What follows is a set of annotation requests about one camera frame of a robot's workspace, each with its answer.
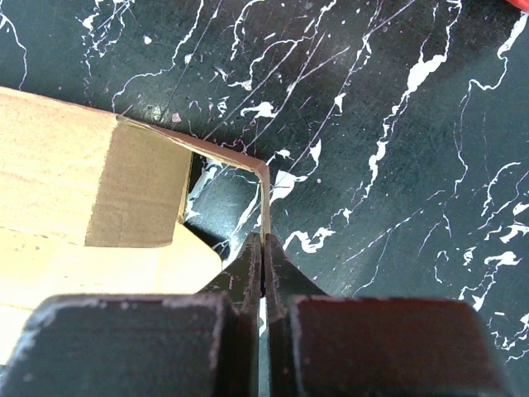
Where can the brown cardboard box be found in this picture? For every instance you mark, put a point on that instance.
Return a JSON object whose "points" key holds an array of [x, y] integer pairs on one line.
{"points": [[95, 203]]}

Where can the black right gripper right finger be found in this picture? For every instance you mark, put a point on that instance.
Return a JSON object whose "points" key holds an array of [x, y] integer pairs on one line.
{"points": [[322, 345]]}

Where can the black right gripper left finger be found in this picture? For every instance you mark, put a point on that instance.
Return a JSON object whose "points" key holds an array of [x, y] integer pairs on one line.
{"points": [[203, 344]]}

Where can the red plastic shopping basket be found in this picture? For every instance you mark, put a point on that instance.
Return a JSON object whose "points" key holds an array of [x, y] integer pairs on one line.
{"points": [[522, 5]]}

